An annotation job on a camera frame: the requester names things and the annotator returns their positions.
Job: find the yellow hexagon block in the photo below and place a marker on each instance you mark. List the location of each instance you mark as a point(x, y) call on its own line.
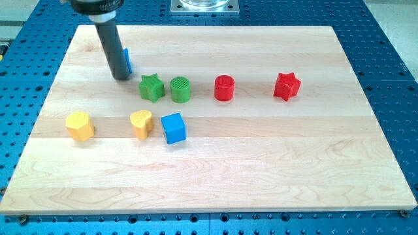
point(80, 126)

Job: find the yellow heart block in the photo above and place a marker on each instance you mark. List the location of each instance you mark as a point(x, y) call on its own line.
point(142, 123)

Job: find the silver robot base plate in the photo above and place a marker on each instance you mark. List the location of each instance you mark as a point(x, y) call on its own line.
point(204, 7)

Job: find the green cylinder block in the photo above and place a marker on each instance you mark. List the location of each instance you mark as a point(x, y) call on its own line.
point(180, 89)

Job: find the blue cube block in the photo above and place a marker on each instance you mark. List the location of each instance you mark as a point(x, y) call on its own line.
point(173, 128)

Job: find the red star block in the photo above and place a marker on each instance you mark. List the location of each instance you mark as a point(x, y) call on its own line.
point(286, 86)

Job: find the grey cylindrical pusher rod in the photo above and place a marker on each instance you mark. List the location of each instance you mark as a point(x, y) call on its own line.
point(107, 31)

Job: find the blue triangle block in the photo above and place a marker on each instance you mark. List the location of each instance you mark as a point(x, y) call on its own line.
point(128, 60)

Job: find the light wooden board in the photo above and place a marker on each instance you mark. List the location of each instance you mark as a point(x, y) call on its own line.
point(320, 150)

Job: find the green star block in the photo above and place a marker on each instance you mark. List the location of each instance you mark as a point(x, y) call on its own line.
point(151, 87)

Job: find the red cylinder block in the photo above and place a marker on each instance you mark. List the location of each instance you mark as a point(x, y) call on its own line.
point(224, 87)

